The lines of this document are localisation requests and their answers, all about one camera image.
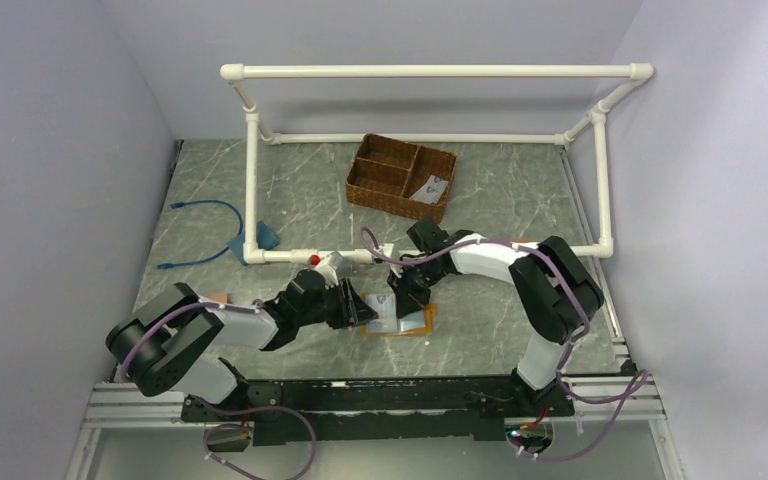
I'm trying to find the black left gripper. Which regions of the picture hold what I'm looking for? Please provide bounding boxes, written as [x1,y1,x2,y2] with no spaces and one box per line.
[297,277,378,329]

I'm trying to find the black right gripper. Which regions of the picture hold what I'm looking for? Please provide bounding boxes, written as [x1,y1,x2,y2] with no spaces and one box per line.
[387,258,447,319]

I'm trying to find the orange card holder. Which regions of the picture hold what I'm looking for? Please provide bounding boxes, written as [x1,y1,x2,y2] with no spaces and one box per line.
[362,292,439,338]

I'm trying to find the blue credit cards stack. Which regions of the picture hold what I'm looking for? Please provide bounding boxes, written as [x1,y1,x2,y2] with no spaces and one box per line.
[365,294,428,335]

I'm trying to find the white patterned credit card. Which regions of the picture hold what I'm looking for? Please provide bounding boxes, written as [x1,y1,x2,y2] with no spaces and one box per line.
[409,175,449,205]

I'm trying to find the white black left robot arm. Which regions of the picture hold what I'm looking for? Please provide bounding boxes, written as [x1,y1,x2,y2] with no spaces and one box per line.
[105,269,378,420]

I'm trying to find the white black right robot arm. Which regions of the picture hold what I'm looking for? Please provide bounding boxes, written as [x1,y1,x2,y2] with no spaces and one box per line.
[387,218,605,415]

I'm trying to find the teal blue pouch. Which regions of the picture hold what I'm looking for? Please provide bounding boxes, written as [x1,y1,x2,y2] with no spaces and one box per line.
[227,221,280,265]

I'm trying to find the brown woven wicker basket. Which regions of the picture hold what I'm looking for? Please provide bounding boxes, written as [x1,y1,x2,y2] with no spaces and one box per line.
[345,133,457,222]

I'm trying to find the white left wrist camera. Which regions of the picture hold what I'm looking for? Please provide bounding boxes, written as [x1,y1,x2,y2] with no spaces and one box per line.
[309,251,354,286]

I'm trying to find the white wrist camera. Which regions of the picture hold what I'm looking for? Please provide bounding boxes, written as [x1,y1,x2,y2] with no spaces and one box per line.
[371,243,399,266]
[309,251,354,286]

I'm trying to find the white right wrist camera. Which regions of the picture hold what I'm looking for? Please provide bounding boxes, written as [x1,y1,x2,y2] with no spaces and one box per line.
[371,243,399,266]

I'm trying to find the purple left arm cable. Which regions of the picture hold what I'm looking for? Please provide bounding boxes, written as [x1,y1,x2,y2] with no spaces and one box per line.
[118,299,266,382]

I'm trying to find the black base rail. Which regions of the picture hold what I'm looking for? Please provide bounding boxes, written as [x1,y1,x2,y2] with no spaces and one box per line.
[181,374,575,446]

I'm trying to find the aluminium extrusion frame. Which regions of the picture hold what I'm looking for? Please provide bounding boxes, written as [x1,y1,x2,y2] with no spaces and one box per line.
[67,375,685,479]

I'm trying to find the white PVC pipe frame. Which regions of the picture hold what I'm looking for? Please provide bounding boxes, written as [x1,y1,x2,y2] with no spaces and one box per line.
[220,62,655,266]

